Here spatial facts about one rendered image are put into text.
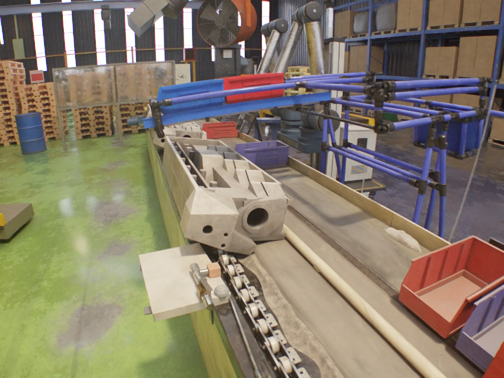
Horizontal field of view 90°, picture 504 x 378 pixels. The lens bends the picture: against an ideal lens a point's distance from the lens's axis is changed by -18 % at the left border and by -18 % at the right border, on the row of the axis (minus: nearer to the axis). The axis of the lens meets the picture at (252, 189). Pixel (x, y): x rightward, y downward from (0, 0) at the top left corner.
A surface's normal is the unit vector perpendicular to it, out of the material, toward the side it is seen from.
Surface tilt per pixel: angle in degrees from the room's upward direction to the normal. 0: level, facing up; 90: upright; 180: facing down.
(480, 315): 88
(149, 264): 0
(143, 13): 90
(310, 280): 0
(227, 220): 90
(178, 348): 0
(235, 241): 90
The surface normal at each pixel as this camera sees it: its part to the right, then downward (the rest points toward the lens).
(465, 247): 0.36, 0.30
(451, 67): -0.93, 0.13
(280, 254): 0.00, -0.93
